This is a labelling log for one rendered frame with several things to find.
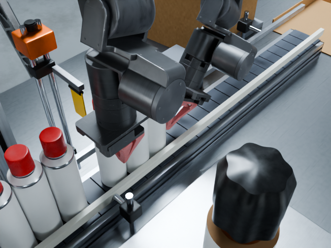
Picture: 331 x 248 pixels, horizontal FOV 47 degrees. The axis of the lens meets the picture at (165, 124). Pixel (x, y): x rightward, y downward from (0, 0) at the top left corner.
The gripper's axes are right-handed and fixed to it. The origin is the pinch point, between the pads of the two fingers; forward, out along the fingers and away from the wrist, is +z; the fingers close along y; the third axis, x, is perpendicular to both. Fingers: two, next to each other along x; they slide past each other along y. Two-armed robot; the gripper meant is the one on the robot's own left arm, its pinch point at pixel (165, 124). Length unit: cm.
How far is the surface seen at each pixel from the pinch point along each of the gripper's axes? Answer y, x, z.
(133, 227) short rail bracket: 9.0, -9.2, 17.0
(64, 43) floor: -175, 114, 26
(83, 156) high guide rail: -2.9, -15.5, 9.0
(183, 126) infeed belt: -0.5, 8.2, 0.6
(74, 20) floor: -195, 132, 12
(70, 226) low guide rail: 4.2, -20.0, 17.9
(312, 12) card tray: -9, 70, -41
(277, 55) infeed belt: -0.7, 38.2, -22.5
